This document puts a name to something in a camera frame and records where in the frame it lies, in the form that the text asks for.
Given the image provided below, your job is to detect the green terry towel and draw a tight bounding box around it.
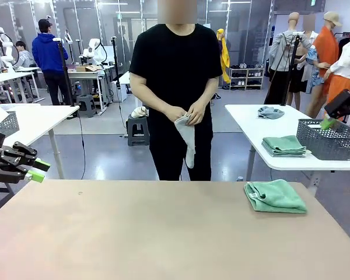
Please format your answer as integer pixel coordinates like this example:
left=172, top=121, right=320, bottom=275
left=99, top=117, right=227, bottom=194
left=244, top=179, right=309, bottom=214

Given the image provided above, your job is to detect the off-white terry towel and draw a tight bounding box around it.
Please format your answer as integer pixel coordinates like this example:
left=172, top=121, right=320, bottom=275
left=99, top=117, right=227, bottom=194
left=174, top=113, right=197, bottom=169

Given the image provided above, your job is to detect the person's left forearm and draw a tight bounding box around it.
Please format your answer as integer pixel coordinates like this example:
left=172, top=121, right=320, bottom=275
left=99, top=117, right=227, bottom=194
left=197, top=84, right=219, bottom=111

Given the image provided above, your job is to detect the person's right forearm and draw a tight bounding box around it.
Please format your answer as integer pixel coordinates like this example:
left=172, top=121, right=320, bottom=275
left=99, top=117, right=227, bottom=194
left=132, top=84, right=173, bottom=116

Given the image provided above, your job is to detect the grey lattice basket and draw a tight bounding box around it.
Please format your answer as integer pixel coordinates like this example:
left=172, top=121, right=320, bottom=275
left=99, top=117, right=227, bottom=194
left=0, top=110, right=20, bottom=138

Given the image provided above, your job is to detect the dark grey plastic basket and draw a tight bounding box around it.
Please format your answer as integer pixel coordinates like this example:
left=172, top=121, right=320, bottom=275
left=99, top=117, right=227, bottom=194
left=296, top=118, right=350, bottom=161

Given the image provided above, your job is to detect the person's left hand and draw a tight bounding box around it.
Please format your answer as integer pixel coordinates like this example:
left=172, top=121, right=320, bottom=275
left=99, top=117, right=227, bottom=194
left=186, top=101, right=207, bottom=126

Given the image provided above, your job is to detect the person's right hand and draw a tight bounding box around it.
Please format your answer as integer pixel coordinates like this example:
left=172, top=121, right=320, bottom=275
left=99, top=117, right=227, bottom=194
left=164, top=106, right=187, bottom=123

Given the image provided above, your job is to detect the white height-adjustable table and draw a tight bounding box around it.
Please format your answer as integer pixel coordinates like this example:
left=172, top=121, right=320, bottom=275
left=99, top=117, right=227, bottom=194
left=0, top=103, right=81, bottom=179

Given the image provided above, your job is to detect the mannequin in orange with cap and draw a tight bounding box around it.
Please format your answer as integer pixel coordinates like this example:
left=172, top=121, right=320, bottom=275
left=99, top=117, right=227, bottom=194
left=305, top=11, right=342, bottom=117

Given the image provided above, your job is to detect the black tripod stand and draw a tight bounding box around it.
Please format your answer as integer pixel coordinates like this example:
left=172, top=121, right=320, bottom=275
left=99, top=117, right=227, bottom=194
left=52, top=37, right=76, bottom=107
left=279, top=31, right=303, bottom=106

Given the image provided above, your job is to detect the green towel stack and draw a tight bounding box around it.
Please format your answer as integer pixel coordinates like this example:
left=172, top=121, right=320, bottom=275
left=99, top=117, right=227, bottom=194
left=261, top=135, right=307, bottom=158

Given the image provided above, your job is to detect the long white desk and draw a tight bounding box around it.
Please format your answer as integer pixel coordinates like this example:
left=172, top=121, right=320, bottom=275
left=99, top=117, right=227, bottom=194
left=0, top=66, right=41, bottom=103

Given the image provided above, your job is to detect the blue-grey towel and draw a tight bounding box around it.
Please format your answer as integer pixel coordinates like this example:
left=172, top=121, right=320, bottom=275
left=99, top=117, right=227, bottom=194
left=257, top=106, right=285, bottom=120

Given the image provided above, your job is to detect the mannequin in grey shirt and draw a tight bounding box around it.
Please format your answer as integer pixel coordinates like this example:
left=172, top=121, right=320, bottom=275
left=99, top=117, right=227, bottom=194
left=264, top=11, right=314, bottom=106

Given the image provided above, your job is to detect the grey plastic step stool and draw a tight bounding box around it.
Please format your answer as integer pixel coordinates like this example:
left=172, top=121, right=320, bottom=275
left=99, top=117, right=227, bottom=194
left=127, top=115, right=151, bottom=146
left=75, top=94, right=99, bottom=118

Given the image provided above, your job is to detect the seated person in grey top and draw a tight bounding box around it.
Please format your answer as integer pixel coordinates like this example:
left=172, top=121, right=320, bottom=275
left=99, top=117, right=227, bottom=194
left=14, top=40, right=36, bottom=69

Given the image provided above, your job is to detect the white shoe shelf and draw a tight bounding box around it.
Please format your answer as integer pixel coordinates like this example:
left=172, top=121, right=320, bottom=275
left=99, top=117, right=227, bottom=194
left=229, top=66, right=265, bottom=90

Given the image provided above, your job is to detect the white side table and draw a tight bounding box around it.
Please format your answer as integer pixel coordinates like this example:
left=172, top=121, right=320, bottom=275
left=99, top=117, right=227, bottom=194
left=224, top=104, right=350, bottom=190

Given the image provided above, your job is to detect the grey desk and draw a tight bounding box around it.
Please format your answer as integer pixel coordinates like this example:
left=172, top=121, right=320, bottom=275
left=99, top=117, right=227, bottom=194
left=67, top=66, right=116, bottom=113

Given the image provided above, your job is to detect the person in blue hoodie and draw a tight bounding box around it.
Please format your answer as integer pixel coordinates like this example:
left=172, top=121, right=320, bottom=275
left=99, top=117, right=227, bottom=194
left=31, top=19, right=69, bottom=106

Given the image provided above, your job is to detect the open cardboard box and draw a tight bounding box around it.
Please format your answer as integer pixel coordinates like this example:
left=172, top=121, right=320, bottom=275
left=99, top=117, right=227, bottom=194
left=75, top=65, right=102, bottom=73

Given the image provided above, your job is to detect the yellow hanging garment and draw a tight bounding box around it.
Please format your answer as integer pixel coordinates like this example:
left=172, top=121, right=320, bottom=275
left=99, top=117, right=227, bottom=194
left=216, top=28, right=232, bottom=85

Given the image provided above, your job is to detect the beige bundled cloth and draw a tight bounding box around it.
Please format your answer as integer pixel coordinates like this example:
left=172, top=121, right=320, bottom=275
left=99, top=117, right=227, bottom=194
left=133, top=106, right=149, bottom=119

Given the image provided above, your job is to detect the person in black t-shirt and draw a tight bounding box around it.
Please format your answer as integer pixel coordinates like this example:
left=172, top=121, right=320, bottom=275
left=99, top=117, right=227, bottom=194
left=129, top=0, right=224, bottom=181

